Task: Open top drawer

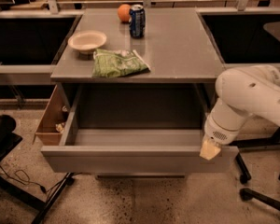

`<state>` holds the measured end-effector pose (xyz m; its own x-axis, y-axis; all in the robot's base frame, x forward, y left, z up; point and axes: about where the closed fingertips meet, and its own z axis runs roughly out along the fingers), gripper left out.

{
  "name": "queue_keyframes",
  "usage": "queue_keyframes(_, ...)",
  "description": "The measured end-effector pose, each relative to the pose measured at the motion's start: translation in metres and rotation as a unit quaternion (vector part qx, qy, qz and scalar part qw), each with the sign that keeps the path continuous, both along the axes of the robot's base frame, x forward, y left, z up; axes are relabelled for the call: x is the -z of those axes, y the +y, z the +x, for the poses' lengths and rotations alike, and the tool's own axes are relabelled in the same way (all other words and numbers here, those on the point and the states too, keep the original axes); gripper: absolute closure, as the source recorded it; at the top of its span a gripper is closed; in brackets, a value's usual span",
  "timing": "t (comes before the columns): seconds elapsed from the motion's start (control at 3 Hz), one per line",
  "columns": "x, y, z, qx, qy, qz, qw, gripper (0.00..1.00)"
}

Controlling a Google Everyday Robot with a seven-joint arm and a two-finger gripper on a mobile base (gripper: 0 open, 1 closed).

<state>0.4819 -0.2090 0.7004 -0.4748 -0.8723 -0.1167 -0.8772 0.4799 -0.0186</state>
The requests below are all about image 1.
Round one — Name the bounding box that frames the grey top drawer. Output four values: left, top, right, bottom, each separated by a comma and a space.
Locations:
41, 84, 238, 175

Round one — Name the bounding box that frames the black floor cable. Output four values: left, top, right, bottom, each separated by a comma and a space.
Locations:
0, 163, 83, 195

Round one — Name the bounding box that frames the green chip bag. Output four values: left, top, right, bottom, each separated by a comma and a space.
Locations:
92, 49, 150, 78

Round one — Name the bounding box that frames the black stand left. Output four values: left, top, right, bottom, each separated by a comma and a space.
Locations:
0, 114, 77, 224

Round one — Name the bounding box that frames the black chair base right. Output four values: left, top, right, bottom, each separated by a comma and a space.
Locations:
235, 128, 280, 212

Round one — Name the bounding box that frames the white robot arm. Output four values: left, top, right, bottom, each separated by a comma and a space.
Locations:
200, 65, 280, 161

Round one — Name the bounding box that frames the grey drawer cabinet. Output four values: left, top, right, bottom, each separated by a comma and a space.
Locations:
50, 7, 230, 181

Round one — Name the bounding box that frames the white bowl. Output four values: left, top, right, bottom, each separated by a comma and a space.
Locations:
68, 30, 107, 54

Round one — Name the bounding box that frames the cardboard box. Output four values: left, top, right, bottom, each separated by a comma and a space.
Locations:
35, 87, 68, 146

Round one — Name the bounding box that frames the orange fruit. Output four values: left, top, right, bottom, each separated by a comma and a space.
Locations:
118, 4, 131, 23

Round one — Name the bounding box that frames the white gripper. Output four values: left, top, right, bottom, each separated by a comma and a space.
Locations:
200, 113, 239, 161

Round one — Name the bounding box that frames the blue soda can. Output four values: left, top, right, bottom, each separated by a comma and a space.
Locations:
129, 4, 146, 38

